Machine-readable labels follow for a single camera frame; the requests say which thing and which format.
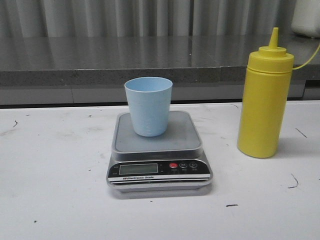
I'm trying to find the grey stone counter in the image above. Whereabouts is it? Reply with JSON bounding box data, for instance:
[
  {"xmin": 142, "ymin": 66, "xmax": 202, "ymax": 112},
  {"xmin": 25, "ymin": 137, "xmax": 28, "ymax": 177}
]
[{"xmin": 0, "ymin": 34, "xmax": 320, "ymax": 106}]

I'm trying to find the yellow squeeze bottle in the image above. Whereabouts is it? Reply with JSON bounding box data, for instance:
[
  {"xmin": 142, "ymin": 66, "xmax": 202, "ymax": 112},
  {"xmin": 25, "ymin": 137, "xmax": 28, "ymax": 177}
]
[{"xmin": 236, "ymin": 27, "xmax": 320, "ymax": 159}]

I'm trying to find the white appliance on counter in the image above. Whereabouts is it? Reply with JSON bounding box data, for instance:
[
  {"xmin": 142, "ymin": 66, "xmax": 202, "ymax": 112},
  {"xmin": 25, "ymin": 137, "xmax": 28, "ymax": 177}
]
[{"xmin": 291, "ymin": 0, "xmax": 320, "ymax": 38}]

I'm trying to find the silver digital kitchen scale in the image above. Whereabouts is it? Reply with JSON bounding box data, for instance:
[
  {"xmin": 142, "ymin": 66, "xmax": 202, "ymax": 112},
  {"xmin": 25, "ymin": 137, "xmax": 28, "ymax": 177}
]
[{"xmin": 106, "ymin": 110, "xmax": 213, "ymax": 192}]

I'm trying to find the light blue plastic cup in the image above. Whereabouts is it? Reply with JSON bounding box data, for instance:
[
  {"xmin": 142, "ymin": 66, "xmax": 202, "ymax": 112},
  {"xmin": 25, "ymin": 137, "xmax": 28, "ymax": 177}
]
[{"xmin": 124, "ymin": 76, "xmax": 173, "ymax": 137}]

